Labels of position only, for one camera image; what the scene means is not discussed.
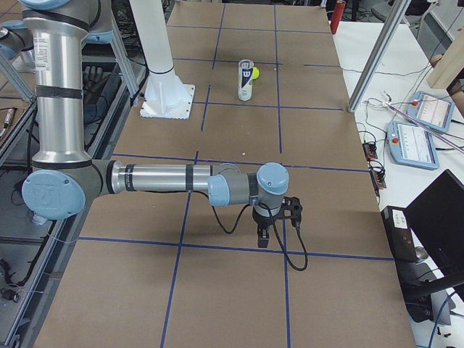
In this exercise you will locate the near blue teach pendant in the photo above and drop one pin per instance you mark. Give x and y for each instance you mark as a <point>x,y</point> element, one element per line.
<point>411,145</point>

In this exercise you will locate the second grey robot arm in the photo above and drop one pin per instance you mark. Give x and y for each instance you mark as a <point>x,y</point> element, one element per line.
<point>15,37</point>

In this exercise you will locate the blue teach pendant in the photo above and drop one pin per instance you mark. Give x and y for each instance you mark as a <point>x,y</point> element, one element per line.
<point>434,111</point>
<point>411,145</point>

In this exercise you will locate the metal reacher stick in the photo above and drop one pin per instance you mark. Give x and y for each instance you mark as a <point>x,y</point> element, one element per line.
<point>440,136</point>

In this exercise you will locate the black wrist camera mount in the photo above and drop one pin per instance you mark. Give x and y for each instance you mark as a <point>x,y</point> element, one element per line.
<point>291,209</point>

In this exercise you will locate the yellow tennis ball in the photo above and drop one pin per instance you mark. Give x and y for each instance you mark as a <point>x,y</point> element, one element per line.
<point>255,73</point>

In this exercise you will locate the aluminium frame post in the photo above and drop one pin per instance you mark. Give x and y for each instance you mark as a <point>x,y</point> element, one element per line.
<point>384,38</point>

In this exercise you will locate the clear tennis ball can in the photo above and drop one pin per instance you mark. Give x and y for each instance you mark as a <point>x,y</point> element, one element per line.
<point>245,79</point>

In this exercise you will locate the orange black terminal board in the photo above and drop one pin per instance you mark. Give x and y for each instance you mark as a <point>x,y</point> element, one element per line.
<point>370,150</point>

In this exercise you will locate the far blue teach pendant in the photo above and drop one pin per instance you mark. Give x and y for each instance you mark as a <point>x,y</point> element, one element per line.
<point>434,111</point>

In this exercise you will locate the red cylinder tube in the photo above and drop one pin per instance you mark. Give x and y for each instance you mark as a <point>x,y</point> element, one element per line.
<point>338,11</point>

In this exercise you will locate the white pedestal column base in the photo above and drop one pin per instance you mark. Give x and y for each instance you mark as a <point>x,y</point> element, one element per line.
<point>165,95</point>

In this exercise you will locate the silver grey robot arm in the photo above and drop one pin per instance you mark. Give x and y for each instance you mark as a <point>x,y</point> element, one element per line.
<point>65,178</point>

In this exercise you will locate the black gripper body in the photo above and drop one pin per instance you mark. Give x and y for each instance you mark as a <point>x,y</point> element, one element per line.
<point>263,219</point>

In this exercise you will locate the black monitor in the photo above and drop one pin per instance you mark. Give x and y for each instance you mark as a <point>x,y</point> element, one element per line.
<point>436,218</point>

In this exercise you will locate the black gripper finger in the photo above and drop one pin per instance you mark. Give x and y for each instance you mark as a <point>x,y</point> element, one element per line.
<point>260,237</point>
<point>266,237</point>

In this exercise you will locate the black computer box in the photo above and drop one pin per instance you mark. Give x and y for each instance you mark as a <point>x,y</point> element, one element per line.
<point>399,235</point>

